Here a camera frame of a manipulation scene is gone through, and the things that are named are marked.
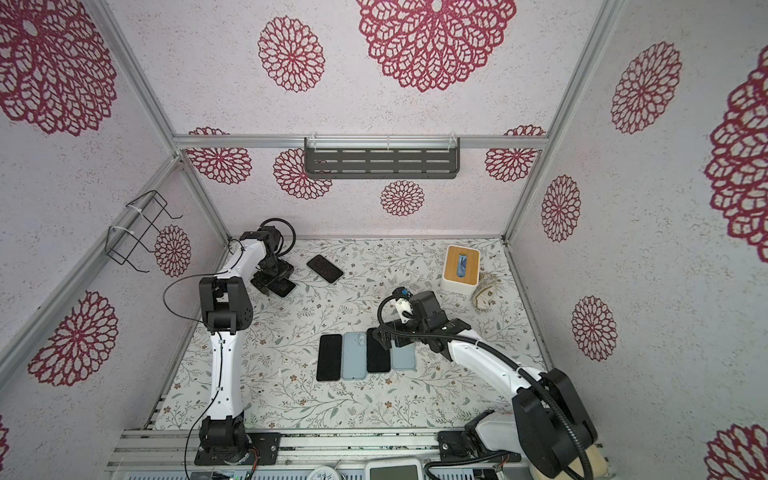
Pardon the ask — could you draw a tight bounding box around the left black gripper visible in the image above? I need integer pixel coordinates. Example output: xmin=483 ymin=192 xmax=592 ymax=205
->
xmin=251 ymin=253 xmax=293 ymax=295

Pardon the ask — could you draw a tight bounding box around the black phone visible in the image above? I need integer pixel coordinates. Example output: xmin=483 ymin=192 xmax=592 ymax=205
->
xmin=267 ymin=278 xmax=296 ymax=298
xmin=307 ymin=254 xmax=344 ymax=284

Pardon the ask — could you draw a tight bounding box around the blue phone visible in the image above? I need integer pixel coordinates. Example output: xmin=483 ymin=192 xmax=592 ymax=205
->
xmin=366 ymin=340 xmax=391 ymax=374

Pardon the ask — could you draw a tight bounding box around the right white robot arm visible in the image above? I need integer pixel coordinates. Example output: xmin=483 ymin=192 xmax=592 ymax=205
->
xmin=374 ymin=287 xmax=598 ymax=479

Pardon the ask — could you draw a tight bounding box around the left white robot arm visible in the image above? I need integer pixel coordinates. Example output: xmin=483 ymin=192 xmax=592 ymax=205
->
xmin=195 ymin=218 xmax=294 ymax=465

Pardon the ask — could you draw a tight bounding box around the white wooden-top tissue box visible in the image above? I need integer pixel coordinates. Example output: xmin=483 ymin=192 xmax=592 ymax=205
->
xmin=440 ymin=245 xmax=480 ymax=295

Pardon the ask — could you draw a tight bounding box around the white display device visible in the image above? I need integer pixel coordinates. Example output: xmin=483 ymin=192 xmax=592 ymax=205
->
xmin=364 ymin=458 xmax=424 ymax=480

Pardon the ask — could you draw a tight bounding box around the white round timer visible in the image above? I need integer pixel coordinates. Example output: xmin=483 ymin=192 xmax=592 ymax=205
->
xmin=307 ymin=466 xmax=342 ymax=480

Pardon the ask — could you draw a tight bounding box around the beige sponge block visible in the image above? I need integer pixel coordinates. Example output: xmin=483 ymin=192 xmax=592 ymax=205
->
xmin=567 ymin=445 xmax=608 ymax=479

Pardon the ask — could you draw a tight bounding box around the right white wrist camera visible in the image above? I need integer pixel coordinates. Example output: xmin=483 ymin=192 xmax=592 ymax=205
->
xmin=393 ymin=287 xmax=414 ymax=324

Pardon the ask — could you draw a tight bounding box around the left black corrugated cable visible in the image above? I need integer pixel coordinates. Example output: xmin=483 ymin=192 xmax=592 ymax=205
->
xmin=163 ymin=217 xmax=298 ymax=480

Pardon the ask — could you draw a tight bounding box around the black corrugated cable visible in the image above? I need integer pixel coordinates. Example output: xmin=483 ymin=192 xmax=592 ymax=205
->
xmin=163 ymin=217 xmax=298 ymax=480
xmin=376 ymin=293 xmax=586 ymax=480

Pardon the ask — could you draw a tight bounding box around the right black corrugated cable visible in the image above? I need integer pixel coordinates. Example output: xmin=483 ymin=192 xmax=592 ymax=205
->
xmin=376 ymin=293 xmax=586 ymax=480

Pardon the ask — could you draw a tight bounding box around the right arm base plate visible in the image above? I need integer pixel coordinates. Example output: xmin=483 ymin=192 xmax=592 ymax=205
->
xmin=437 ymin=430 xmax=522 ymax=462

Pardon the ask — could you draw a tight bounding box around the grey wall shelf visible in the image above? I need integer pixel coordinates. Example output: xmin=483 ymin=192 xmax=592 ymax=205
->
xmin=304 ymin=137 xmax=461 ymax=180

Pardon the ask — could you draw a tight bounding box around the black wire wall rack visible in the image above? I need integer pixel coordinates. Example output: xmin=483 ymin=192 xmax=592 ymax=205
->
xmin=103 ymin=189 xmax=182 ymax=274

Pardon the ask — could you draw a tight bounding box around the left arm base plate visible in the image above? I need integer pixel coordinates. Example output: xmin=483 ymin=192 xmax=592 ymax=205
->
xmin=194 ymin=433 xmax=281 ymax=466

